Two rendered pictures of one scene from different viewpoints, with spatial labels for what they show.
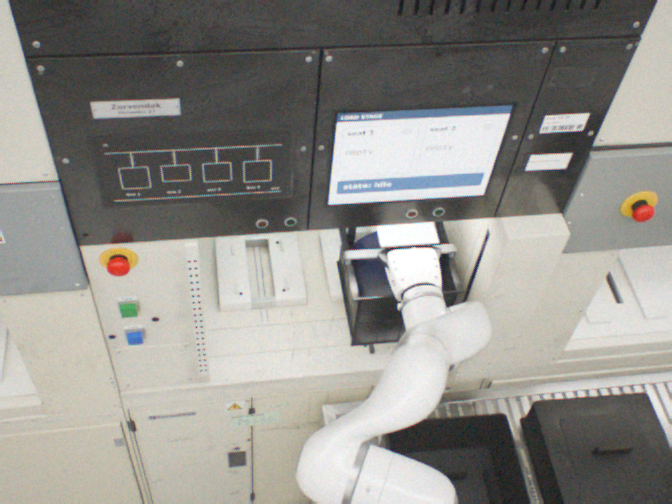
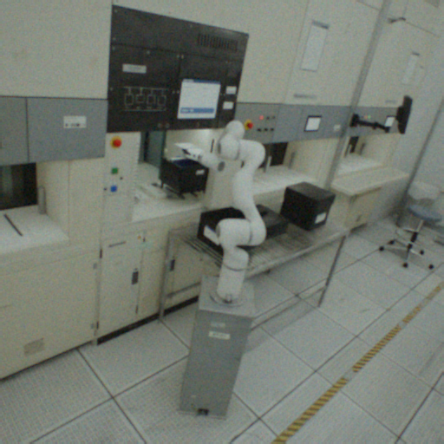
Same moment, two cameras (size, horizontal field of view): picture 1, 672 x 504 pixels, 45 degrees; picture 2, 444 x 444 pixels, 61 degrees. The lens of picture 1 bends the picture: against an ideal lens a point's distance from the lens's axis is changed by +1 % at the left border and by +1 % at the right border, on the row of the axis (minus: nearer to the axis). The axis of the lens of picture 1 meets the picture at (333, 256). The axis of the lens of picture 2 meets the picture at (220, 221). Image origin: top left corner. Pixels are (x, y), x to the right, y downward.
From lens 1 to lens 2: 150 cm
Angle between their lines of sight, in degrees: 37
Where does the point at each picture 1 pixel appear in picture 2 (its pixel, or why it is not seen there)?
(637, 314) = not seen: hidden behind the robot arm
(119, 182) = (124, 101)
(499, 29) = (217, 54)
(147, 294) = (120, 163)
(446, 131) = (206, 89)
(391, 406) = (237, 127)
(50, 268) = (95, 143)
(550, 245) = not seen: hidden behind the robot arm
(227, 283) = not seen: hidden behind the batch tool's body
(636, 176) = (246, 113)
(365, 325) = (183, 182)
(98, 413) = (90, 244)
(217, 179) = (150, 102)
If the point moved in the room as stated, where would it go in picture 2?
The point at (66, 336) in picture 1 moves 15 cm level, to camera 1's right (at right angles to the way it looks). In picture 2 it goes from (90, 187) to (120, 186)
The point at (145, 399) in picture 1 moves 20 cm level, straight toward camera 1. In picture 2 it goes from (109, 232) to (134, 247)
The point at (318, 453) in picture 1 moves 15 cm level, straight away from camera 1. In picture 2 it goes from (226, 139) to (212, 129)
